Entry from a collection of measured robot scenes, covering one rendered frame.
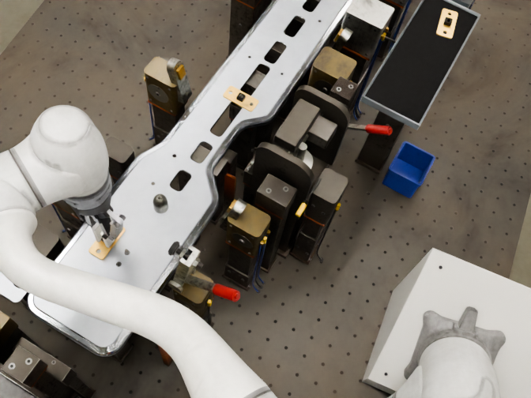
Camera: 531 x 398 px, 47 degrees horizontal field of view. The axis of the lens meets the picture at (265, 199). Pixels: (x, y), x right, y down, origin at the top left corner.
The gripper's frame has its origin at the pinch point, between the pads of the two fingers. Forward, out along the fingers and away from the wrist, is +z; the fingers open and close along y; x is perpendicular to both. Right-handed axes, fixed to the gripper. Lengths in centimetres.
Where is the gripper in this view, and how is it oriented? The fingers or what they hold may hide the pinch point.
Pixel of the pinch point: (104, 232)
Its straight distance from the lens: 129.8
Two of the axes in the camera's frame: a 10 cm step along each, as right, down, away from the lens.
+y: 8.6, 4.8, -1.5
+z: -0.8, 4.3, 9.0
